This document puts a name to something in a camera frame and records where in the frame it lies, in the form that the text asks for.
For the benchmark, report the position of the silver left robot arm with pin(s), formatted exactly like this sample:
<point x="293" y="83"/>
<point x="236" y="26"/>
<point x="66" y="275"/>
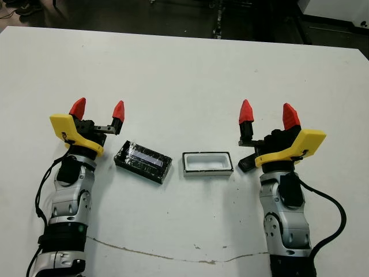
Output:
<point x="69" y="202"/>

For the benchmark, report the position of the black slim camera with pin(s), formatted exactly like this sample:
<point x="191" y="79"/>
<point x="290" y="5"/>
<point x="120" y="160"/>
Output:
<point x="245" y="165"/>

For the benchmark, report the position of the white camera box base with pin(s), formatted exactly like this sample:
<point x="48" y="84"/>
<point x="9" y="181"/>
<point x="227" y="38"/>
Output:
<point x="207" y="161"/>

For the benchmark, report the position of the white cabinet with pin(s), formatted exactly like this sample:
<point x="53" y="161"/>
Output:
<point x="331" y="11"/>

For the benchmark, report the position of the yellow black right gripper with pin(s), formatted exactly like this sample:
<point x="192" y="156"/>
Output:
<point x="302" y="144"/>

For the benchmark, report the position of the dark shoe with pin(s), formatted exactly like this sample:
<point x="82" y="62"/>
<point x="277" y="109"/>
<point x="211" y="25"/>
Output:
<point x="29" y="8"/>

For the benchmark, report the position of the black camera box lid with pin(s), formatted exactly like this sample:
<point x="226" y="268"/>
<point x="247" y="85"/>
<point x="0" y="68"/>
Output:
<point x="144" y="161"/>

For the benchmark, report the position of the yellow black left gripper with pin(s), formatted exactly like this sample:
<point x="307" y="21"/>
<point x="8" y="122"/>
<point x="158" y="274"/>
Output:
<point x="86" y="135"/>

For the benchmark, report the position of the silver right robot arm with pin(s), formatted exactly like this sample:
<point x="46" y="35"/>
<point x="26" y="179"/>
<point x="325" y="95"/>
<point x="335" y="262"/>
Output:
<point x="288" y="231"/>

